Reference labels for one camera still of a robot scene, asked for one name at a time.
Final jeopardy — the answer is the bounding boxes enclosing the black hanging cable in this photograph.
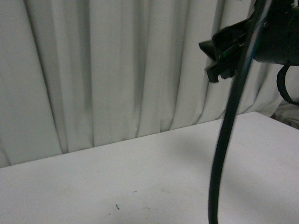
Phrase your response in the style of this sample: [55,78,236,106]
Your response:
[207,0,272,224]

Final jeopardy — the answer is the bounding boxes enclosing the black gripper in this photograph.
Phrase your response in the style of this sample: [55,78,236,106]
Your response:
[199,11,256,83]

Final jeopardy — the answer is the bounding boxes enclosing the black looped strap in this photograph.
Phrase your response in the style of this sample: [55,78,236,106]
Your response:
[276,64,299,105]

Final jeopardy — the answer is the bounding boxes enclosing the white pleated curtain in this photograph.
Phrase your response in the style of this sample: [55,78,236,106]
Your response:
[0,0,254,167]

